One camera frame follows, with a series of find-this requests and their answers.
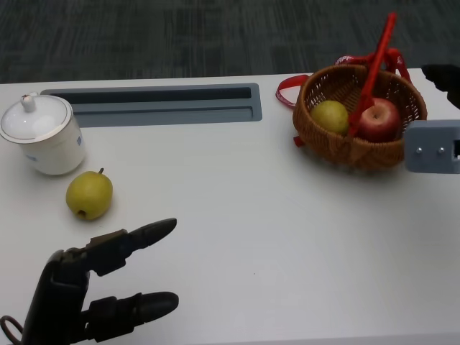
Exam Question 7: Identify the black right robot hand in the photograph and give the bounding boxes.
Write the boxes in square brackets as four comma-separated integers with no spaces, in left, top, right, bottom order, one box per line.
[420,63,460,109]

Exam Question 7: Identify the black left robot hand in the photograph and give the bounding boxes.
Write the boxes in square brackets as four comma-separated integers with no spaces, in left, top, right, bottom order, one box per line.
[21,217,180,345]

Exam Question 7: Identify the red apple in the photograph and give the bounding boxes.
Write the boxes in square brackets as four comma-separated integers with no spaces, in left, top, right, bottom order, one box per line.
[354,97,402,143]

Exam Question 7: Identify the wicker basket with red handle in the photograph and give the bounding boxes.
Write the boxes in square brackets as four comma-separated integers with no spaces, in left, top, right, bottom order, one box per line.
[293,11,428,170]

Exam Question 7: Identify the red printed ribbon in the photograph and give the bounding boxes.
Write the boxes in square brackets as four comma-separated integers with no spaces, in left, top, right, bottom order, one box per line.
[275,48,413,147]

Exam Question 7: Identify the yellow-green pear with stem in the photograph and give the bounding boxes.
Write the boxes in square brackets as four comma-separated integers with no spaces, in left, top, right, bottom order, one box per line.
[65,167,114,221]

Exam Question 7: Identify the white ceramic cup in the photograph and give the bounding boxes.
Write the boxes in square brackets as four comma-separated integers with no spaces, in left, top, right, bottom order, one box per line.
[0,118,87,176]

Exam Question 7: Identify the white cup lid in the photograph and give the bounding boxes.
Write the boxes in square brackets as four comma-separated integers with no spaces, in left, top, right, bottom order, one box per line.
[0,92,74,144]

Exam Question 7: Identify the grey table slot tray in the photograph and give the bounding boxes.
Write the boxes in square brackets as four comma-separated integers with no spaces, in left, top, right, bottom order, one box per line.
[40,83,262,129]

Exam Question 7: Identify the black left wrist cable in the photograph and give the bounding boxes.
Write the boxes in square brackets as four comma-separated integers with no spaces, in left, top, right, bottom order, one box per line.
[0,314,24,345]

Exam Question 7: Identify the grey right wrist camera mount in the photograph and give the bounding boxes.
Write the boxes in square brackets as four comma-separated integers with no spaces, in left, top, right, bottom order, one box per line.
[405,120,460,175]

